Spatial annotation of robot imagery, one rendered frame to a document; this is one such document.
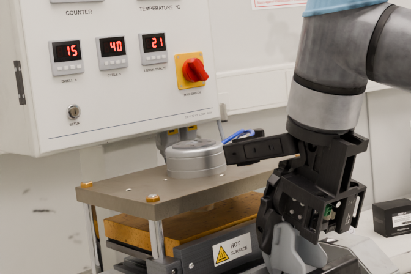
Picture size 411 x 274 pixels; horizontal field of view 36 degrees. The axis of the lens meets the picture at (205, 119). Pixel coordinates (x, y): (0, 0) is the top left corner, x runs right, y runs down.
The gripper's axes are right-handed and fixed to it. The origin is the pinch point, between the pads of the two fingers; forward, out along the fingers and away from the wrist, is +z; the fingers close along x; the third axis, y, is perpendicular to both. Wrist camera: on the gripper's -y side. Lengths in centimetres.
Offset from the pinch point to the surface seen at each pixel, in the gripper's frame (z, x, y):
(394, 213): 25, 69, -24
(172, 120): -6.4, 6.1, -29.9
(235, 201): -1.2, 4.9, -13.0
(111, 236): 3.6, -10.3, -19.9
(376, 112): 13, 92, -48
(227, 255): -1.4, -4.9, -3.6
